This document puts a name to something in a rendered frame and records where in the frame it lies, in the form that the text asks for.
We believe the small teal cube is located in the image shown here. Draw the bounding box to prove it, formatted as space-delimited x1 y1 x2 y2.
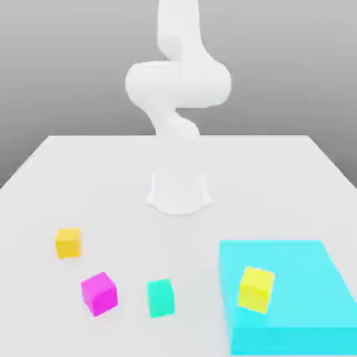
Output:
146 278 176 319

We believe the small orange cube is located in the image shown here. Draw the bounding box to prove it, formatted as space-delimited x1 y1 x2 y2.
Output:
54 227 82 260

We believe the small yellow cube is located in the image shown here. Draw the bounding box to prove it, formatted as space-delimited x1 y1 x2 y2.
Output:
237 265 276 315

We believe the small magenta cube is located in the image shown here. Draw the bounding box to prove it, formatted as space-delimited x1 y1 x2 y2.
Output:
80 271 119 318

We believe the large cyan box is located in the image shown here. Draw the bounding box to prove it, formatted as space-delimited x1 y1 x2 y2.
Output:
218 239 357 356

